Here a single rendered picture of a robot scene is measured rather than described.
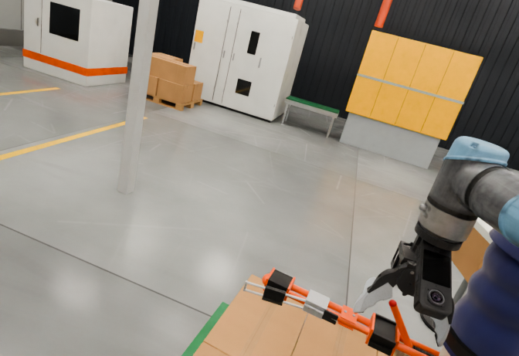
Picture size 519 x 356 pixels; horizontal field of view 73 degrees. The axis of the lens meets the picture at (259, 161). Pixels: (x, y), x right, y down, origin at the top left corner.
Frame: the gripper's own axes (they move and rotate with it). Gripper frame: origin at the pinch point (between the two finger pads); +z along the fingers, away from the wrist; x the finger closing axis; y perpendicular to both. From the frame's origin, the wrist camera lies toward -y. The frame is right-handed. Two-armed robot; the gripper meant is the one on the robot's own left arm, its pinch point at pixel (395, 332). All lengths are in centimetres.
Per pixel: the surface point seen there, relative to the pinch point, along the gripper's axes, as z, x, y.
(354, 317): 33, -3, 41
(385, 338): 31.5, -11.6, 36.6
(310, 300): 33, 12, 41
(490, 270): -0.7, -26.5, 36.0
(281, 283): 32, 22, 42
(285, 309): 98, 17, 109
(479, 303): 8.2, -27.2, 34.2
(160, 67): 79, 402, 603
